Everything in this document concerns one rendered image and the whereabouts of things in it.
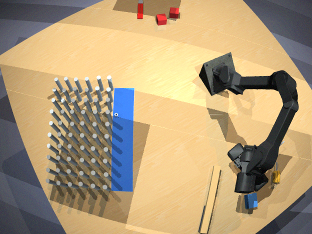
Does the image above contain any blue block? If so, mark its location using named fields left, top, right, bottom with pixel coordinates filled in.
left=244, top=192, right=258, bottom=209

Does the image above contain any red cube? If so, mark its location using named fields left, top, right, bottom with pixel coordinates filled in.
left=156, top=13, right=167, bottom=26
left=169, top=7, right=179, bottom=19

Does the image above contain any blue taped strip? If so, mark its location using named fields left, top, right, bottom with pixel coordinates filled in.
left=111, top=88, right=135, bottom=192

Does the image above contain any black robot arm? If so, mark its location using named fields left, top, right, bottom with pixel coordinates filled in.
left=212, top=62, right=299, bottom=194

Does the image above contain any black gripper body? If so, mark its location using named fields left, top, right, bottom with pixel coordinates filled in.
left=227, top=143, right=269, bottom=192

